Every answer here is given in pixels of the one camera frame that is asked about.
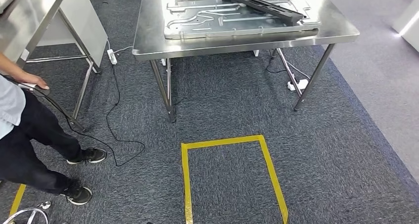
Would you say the black floor cable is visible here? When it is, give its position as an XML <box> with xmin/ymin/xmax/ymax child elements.
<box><xmin>42</xmin><ymin>63</ymin><xmax>146</xmax><ymax>168</ymax></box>

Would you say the white power cable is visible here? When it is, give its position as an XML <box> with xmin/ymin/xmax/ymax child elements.
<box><xmin>285</xmin><ymin>60</ymin><xmax>312</xmax><ymax>81</ymax></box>
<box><xmin>106</xmin><ymin>39</ymin><xmax>134</xmax><ymax>54</ymax></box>

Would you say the white desk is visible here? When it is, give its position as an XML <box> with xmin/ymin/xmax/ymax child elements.
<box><xmin>36</xmin><ymin>0</ymin><xmax>109</xmax><ymax>74</ymax></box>

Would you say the stamped sheet metal panel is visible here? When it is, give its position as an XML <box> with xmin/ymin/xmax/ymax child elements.
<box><xmin>163</xmin><ymin>0</ymin><xmax>322</xmax><ymax>40</ymax></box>

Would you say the yellow floor tape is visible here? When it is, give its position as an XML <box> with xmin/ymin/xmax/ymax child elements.
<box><xmin>181</xmin><ymin>134</ymin><xmax>290</xmax><ymax>224</ymax></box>

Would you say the long black plastic part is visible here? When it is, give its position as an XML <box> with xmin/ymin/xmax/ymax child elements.
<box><xmin>217</xmin><ymin>0</ymin><xmax>304</xmax><ymax>25</ymax></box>

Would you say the white cabinet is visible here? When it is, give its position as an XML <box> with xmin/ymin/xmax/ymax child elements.
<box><xmin>391</xmin><ymin>0</ymin><xmax>419</xmax><ymax>53</ymax></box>

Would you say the black handheld switch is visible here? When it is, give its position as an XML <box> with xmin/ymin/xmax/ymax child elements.
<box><xmin>18</xmin><ymin>82</ymin><xmax>51</xmax><ymax>98</ymax></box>

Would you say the person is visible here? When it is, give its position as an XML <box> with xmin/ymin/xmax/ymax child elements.
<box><xmin>0</xmin><ymin>52</ymin><xmax>108</xmax><ymax>206</ymax></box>

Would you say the black power cable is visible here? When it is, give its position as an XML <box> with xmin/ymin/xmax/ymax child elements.
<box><xmin>264</xmin><ymin>49</ymin><xmax>289</xmax><ymax>75</ymax></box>

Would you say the person's left hand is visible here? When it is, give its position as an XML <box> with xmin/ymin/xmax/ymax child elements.
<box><xmin>14</xmin><ymin>72</ymin><xmax>50</xmax><ymax>90</ymax></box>

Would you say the chrome chair base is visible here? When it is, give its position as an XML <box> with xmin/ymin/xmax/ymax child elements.
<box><xmin>0</xmin><ymin>201</ymin><xmax>52</xmax><ymax>224</ymax></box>

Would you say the stainless steel workbench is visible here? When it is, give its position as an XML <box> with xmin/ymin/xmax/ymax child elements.
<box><xmin>132</xmin><ymin>0</ymin><xmax>360</xmax><ymax>123</ymax></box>

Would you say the stainless steel table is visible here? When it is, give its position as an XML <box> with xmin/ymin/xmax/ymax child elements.
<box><xmin>0</xmin><ymin>0</ymin><xmax>94</xmax><ymax>132</ymax></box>

